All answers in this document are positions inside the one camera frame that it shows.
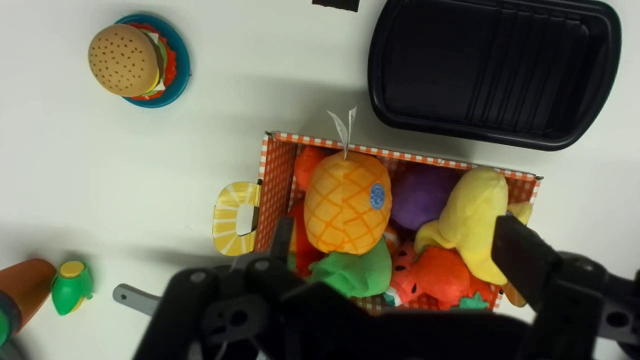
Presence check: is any black plastic tray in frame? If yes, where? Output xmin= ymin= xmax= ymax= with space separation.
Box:
xmin=366 ymin=0 xmax=624 ymax=152

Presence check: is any red checkered cardboard box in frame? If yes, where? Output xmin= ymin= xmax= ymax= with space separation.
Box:
xmin=211 ymin=130 xmax=544 ymax=316

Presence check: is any orange-red round plush toy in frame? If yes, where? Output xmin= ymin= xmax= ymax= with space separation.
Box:
xmin=293 ymin=147 xmax=331 ymax=195

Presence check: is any green toy corn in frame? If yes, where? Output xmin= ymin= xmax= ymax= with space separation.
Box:
xmin=50 ymin=258 xmax=96 ymax=318

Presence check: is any yellow banana plush toy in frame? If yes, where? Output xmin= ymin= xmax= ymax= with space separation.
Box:
xmin=412 ymin=167 xmax=536 ymax=308

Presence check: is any red-orange strawberry plush toy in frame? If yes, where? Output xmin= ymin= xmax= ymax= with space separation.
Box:
xmin=414 ymin=247 xmax=501 ymax=312

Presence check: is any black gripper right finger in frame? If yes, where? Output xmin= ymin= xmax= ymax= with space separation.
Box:
xmin=490 ymin=214 xmax=640 ymax=360

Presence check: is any teal toy plate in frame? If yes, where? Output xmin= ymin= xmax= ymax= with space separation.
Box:
xmin=113 ymin=13 xmax=195 ymax=111

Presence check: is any red tomato plush toy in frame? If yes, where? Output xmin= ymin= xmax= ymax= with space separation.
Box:
xmin=289 ymin=202 xmax=324 ymax=276

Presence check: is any orange pineapple plush toy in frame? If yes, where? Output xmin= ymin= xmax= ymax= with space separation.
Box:
xmin=302 ymin=108 xmax=397 ymax=301

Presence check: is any purple plush toy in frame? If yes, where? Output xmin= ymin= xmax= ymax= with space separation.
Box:
xmin=389 ymin=167 xmax=464 ymax=233

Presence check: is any black pot with grey handle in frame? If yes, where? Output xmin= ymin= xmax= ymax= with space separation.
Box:
xmin=113 ymin=282 xmax=165 ymax=318

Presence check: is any toy hamburger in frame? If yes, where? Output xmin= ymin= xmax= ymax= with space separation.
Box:
xmin=87 ymin=25 xmax=167 ymax=100

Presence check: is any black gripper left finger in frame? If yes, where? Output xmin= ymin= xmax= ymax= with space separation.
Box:
xmin=132 ymin=214 xmax=323 ymax=360

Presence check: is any watermelon slice plush toy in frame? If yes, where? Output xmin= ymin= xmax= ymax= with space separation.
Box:
xmin=391 ymin=244 xmax=428 ymax=307

